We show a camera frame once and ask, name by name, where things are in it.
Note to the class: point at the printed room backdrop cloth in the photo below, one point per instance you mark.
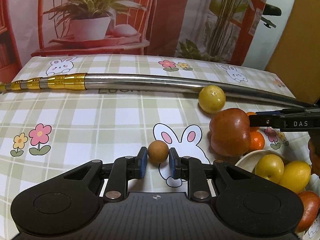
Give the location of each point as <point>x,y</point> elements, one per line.
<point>207,30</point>

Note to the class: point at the yellow-green plum by pole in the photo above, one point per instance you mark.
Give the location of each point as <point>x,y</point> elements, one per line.
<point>212,99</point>

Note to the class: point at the large dark red apple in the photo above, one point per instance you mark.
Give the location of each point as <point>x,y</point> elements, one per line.
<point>230,132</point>

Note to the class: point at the beige round plate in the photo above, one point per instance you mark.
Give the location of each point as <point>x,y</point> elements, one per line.
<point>249,161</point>

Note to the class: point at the orange mandarin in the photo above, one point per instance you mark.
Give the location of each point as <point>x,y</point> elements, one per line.
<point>251,123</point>
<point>257,141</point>

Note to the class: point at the wooden headboard panel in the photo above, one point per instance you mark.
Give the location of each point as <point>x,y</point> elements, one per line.
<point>296,57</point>

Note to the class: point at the yellow lemon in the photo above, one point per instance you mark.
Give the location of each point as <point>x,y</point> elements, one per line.
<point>296,176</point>

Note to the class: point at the checkered bunny tablecloth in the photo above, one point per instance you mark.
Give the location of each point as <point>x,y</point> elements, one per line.
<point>47,132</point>

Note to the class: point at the yellow-green plum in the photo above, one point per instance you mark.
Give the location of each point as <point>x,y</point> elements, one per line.
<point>270,167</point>
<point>212,99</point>

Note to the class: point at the black exercise bike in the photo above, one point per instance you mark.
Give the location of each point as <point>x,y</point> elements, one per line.
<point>270,10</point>

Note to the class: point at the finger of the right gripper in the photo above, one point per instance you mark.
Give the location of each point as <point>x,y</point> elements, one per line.
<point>272,111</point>
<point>274,121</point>

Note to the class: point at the orange mandarin back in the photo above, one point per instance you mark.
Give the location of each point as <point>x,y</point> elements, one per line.
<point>251,123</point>

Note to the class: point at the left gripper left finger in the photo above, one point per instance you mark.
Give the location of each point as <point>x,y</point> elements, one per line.
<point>120,172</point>

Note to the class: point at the silver gold metal pole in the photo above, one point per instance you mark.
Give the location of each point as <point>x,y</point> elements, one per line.
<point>148,83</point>

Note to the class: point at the orange mandarin front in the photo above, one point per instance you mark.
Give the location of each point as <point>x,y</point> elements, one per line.
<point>257,141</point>

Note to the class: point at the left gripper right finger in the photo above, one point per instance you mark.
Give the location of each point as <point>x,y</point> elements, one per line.
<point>191,170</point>

